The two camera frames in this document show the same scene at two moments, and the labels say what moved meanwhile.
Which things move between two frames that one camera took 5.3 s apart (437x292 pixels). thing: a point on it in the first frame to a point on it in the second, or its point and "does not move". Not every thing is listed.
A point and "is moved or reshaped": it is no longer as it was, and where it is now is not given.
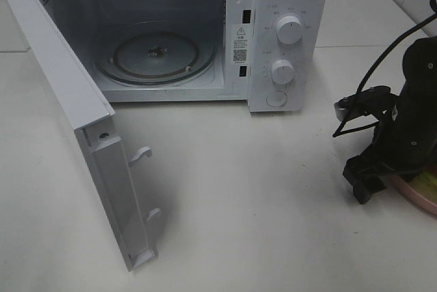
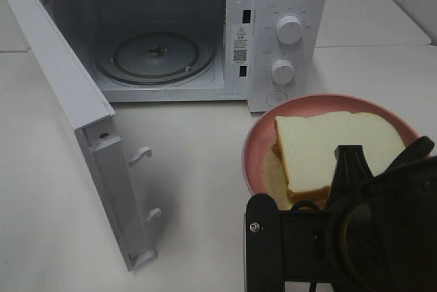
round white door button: [277, 98] does not move
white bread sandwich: [426, 181] is moved or reshaped
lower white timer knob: [283, 71] does not move
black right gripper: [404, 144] to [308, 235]
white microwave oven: [255, 33] does not move
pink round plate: [397, 181] is moved or reshaped
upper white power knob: [289, 30] does not move
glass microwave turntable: [156, 57] does not move
